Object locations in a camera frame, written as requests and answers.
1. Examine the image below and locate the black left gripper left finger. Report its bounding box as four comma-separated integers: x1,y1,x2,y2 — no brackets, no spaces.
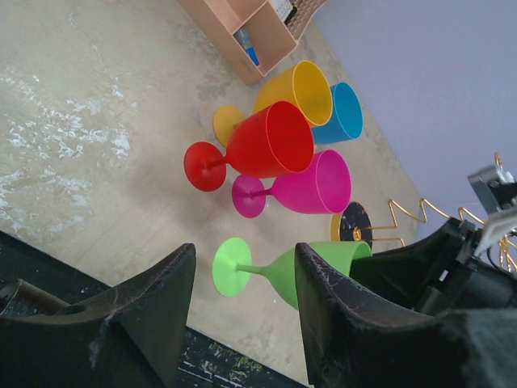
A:
1,243,196,387

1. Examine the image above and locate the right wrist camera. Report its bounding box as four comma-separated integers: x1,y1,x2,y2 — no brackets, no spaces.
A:
468,164,516,255

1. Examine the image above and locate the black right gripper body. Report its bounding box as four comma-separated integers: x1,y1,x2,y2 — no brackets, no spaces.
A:
419,218,516,315

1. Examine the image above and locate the peach desk organizer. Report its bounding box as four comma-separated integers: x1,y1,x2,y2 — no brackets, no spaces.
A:
179,0,325,85

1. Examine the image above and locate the grey blue cap bottle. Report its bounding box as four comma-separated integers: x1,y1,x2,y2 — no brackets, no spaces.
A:
233,27,260,66

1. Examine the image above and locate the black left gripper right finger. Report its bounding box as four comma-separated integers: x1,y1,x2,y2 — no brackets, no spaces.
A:
295,242,516,387

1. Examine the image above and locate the pink wine glass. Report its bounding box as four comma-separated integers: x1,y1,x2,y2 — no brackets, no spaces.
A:
231,150,353,218

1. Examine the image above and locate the blue wine glass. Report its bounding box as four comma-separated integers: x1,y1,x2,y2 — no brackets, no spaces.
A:
312,82,364,145

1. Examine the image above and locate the yellow wine glass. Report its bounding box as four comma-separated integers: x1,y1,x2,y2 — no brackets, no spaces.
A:
212,61,334,146

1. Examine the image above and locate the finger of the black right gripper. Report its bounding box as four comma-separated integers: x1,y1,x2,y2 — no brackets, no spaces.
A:
350,218,464,309

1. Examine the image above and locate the gold wire glass rack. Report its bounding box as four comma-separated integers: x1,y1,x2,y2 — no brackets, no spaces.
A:
329,151,517,276

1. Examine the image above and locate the red wine glass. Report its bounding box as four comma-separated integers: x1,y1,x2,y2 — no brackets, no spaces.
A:
183,101,314,192

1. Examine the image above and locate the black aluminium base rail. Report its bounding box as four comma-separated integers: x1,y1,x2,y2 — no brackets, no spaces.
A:
1,234,296,387

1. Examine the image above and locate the green wine glass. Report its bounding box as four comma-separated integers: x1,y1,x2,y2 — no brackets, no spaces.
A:
212,238,372,309

